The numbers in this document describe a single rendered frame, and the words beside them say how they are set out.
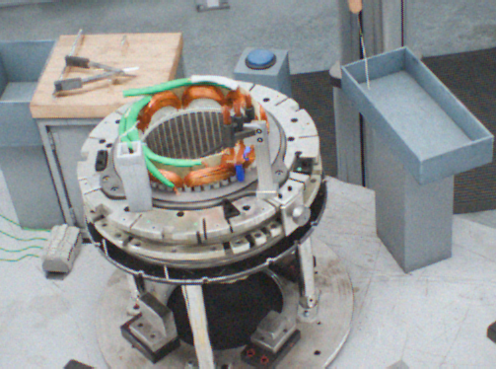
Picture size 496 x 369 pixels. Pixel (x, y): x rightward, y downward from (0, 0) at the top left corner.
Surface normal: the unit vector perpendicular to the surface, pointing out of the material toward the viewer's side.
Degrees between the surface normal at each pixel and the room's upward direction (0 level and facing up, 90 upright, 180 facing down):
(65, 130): 90
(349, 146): 90
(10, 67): 90
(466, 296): 0
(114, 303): 0
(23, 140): 90
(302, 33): 0
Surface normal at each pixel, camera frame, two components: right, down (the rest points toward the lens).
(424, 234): 0.36, 0.58
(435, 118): -0.11, -0.76
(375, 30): -0.53, 0.59
